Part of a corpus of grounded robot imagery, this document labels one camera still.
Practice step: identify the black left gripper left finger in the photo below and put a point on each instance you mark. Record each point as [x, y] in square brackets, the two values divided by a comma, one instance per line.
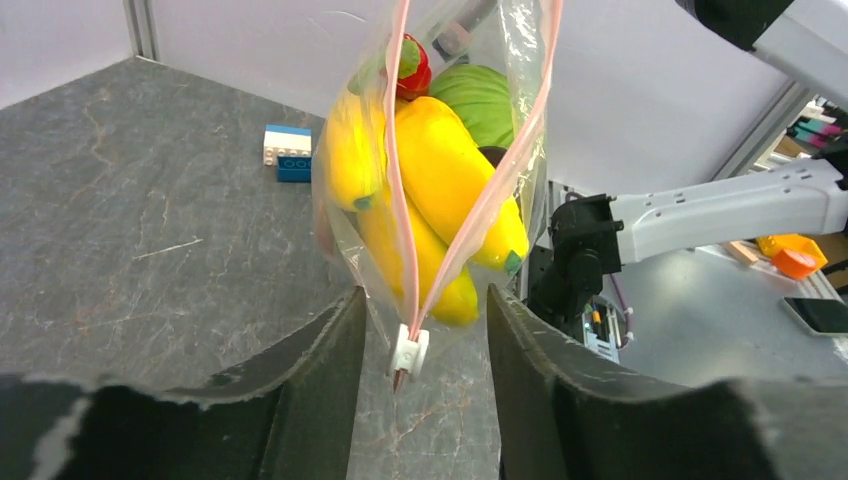
[285, 413]

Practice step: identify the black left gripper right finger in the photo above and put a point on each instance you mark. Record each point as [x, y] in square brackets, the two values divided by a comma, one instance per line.
[565, 412]

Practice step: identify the yellow banana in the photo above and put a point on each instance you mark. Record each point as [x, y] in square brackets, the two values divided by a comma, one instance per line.
[443, 174]

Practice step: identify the clear zip top bag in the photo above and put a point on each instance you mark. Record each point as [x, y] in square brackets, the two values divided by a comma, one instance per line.
[517, 39]

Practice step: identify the pale green cabbage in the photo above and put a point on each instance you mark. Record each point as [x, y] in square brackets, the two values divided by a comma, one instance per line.
[480, 97]

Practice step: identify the red chili pepper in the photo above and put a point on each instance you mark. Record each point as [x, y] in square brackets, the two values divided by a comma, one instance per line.
[414, 73]

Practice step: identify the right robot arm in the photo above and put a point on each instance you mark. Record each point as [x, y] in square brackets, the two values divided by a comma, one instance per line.
[600, 234]

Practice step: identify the blue white toy block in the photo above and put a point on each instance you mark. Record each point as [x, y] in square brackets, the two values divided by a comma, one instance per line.
[289, 150]

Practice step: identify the black smartphone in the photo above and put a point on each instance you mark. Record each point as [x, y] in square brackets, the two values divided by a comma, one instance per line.
[818, 317]

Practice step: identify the orange object outside cell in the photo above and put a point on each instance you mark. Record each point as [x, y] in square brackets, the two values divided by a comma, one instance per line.
[794, 255]

